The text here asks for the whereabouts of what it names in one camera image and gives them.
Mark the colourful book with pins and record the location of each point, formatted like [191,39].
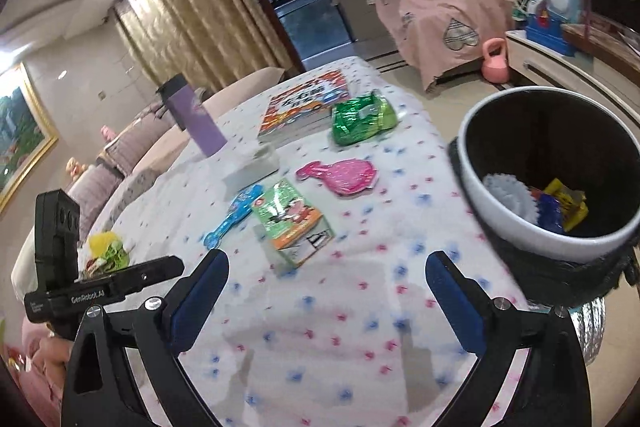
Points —
[300,102]

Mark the yellow plastic bag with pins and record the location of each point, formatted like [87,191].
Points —
[105,241]

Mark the pink foil packet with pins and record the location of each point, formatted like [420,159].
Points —
[345,174]

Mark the blue toy machine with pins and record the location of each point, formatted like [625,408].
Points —
[545,27]

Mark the green foil snack wrapper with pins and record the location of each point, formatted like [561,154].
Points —
[357,122]

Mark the purple thermos bottle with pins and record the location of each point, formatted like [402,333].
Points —
[200,124]

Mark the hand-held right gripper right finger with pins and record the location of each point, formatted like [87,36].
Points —
[457,307]

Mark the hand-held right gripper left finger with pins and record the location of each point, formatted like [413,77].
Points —
[197,302]

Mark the white bin with black bag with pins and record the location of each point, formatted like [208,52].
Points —
[480,187]

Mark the person's left hand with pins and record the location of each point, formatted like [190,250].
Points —
[55,349]

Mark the pink plush toy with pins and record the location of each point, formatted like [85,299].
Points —
[107,132]

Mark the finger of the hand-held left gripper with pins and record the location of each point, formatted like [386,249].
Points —
[150,274]

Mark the green plastic toy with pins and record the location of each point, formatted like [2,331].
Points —
[116,257]

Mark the dark blue snack wrapper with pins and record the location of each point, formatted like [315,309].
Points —
[550,213]

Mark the yellow snack packet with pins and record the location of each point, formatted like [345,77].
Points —
[562,194]

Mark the pink kettlebell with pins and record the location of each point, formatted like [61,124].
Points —
[495,69]

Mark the green drink carton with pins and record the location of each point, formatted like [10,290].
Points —
[282,217]

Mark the small teddy bear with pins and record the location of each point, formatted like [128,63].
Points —
[75,167]

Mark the white TV cabinet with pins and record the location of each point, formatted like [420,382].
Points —
[550,67]

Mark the gold framed painting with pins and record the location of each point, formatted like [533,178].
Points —
[20,132]

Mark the pink heart printed cover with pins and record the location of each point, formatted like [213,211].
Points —
[430,7]

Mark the pink striped sofa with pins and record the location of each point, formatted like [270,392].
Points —
[125,142]

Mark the gold curtains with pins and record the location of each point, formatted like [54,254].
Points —
[200,7]

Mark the white fluted paper cup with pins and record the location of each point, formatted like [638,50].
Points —
[510,197]

